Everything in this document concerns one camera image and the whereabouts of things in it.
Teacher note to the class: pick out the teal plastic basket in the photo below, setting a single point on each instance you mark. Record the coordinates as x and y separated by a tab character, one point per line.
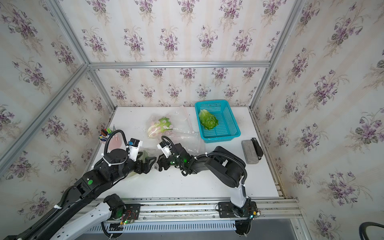
227	129

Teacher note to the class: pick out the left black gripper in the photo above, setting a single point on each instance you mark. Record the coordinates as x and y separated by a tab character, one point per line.
140	169

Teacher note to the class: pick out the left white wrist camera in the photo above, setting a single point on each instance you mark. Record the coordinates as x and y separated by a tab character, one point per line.
134	148

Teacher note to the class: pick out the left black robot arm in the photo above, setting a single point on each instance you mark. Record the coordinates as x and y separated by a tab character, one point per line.
118	160

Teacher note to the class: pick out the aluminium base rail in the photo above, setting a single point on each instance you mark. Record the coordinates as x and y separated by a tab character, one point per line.
208	209

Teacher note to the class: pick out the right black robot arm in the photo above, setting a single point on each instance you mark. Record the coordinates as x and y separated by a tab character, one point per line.
228	168

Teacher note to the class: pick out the green chinese cabbage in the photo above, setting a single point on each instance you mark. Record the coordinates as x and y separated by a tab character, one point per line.
208	120

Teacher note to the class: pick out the grey whiteboard eraser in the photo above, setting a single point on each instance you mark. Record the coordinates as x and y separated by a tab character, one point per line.
252	151

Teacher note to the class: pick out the bagged cabbage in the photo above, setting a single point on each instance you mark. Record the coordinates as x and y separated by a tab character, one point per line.
145	157
160	127

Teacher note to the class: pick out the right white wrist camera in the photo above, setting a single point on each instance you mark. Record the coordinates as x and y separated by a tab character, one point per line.
165	148

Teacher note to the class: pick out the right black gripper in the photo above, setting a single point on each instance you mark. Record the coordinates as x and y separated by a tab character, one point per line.
164	160

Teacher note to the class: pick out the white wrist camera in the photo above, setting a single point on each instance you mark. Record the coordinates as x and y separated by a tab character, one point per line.
134	148
165	148

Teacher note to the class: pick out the coloured pens bundle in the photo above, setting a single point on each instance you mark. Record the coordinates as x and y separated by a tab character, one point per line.
105	134

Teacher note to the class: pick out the pink pen cup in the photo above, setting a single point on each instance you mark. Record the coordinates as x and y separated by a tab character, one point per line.
115	142

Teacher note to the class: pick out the clear zip-top bag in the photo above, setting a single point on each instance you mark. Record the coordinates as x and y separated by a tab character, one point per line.
179	118
192	142
129	166

